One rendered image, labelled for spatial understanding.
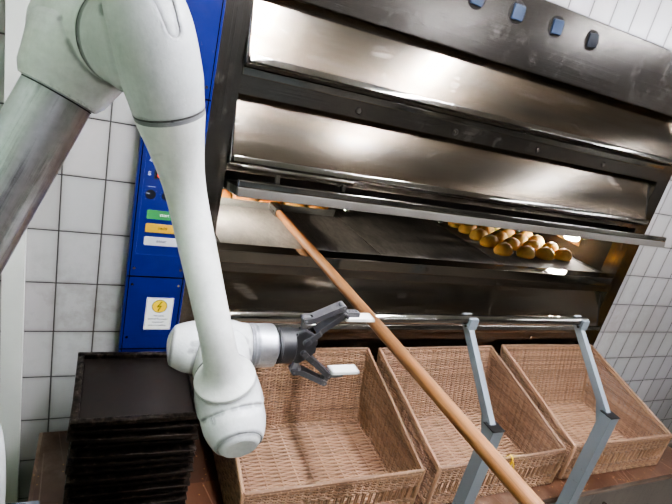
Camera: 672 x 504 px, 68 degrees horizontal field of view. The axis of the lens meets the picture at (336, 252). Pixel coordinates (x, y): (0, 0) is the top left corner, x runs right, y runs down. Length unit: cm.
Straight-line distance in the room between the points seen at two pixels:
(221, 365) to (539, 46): 146
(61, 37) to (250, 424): 62
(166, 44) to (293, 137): 83
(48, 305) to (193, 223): 84
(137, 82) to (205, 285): 30
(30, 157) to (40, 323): 84
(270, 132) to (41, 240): 66
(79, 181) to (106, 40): 74
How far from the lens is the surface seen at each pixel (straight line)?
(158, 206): 142
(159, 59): 70
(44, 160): 84
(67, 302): 157
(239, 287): 161
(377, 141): 160
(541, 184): 204
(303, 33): 146
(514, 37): 181
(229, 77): 141
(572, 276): 237
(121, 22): 71
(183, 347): 97
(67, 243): 149
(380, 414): 180
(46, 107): 83
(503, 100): 181
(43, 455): 170
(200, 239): 79
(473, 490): 161
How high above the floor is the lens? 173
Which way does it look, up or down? 19 degrees down
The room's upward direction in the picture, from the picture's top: 14 degrees clockwise
